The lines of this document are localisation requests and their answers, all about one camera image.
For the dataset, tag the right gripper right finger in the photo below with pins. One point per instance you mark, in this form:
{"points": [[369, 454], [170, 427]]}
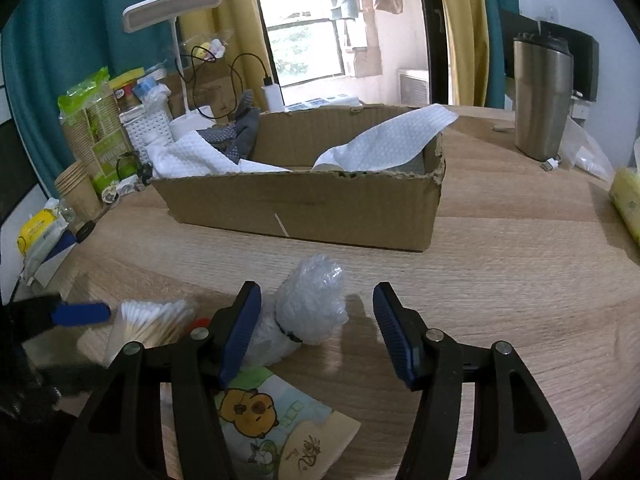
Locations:
{"points": [[515, 433]]}

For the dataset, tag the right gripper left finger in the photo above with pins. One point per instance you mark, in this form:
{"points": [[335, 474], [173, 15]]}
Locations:
{"points": [[120, 431]]}

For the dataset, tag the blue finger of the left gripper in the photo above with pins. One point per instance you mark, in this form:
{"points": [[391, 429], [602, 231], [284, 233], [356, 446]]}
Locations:
{"points": [[66, 314]]}

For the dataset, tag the cotton swab bag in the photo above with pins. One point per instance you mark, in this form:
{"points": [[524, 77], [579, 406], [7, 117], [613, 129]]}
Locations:
{"points": [[153, 324]]}

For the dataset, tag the bubble wrap bundle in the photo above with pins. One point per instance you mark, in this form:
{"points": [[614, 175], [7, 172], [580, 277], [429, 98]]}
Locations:
{"points": [[307, 308]]}

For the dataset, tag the grey dotted sock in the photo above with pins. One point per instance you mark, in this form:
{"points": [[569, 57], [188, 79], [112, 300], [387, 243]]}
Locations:
{"points": [[237, 139]]}

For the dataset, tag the white paper towel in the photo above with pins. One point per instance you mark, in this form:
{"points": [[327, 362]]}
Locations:
{"points": [[192, 156], [395, 145]]}

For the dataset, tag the yellow wet wipes pack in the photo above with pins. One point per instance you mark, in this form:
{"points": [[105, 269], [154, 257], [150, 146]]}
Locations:
{"points": [[33, 229]]}

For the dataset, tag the stacked brown paper cups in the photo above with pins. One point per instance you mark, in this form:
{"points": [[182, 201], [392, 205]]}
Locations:
{"points": [[75, 187]]}

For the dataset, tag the red spider plush ball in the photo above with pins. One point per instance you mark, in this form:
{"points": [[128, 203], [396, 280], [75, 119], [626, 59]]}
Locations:
{"points": [[199, 323]]}

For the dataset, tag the cartoon tissue pack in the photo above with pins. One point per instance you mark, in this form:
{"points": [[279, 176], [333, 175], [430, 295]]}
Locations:
{"points": [[275, 431]]}

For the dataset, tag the green paper cup package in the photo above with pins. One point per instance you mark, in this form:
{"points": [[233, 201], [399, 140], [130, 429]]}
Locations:
{"points": [[89, 118]]}

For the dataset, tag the white perforated basket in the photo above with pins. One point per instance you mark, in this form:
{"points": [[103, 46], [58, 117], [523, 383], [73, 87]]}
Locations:
{"points": [[144, 126]]}

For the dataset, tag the white desk lamp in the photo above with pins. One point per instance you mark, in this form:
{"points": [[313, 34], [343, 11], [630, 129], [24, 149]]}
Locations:
{"points": [[146, 13]]}

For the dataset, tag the open cardboard box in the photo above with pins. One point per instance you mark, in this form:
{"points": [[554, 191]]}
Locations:
{"points": [[380, 209]]}

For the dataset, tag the yellow tissue pack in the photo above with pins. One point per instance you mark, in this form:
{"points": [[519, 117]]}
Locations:
{"points": [[625, 195]]}

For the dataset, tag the teal curtain left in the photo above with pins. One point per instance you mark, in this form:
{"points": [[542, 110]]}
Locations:
{"points": [[47, 46]]}

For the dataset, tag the teal curtain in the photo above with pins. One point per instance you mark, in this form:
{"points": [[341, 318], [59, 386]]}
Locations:
{"points": [[47, 46], [496, 86]]}

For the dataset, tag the clear plastic bag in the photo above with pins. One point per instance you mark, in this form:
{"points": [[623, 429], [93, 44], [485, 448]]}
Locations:
{"points": [[581, 150]]}

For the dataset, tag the yellow curtain left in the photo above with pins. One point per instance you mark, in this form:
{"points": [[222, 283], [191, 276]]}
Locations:
{"points": [[247, 45]]}

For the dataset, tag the yellow curtain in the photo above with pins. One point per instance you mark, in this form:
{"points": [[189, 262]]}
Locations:
{"points": [[468, 42], [247, 45]]}

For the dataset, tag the white power strip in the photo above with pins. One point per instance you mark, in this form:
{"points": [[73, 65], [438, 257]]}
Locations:
{"points": [[343, 100]]}

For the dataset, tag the steel travel tumbler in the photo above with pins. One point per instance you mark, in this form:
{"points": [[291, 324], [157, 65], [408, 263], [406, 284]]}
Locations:
{"points": [[543, 76]]}

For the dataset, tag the black computer monitor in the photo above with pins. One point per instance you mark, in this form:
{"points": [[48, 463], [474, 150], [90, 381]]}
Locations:
{"points": [[584, 48]]}

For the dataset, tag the yellow curtain right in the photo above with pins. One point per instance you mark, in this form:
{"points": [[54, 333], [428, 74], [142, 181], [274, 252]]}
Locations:
{"points": [[468, 42]]}

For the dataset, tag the teal curtain right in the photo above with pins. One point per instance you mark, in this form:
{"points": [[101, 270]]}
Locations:
{"points": [[496, 86]]}

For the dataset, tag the black handled scissors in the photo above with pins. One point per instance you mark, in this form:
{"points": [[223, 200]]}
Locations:
{"points": [[88, 227]]}

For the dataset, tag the white charger with black cable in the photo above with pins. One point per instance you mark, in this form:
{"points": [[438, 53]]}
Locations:
{"points": [[187, 66]]}

